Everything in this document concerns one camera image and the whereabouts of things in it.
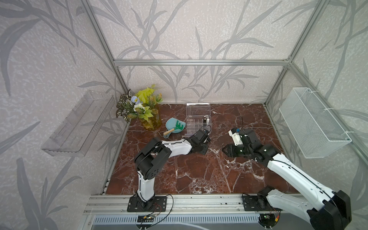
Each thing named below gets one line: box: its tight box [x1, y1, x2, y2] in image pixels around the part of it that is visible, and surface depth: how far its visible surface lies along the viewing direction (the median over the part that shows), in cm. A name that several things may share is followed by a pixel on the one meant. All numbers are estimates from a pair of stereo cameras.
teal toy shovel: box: [162, 117, 186, 139], surface depth 107 cm
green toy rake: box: [173, 120, 184, 130], surface depth 107 cm
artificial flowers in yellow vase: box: [115, 84, 163, 130], surface depth 90 cm
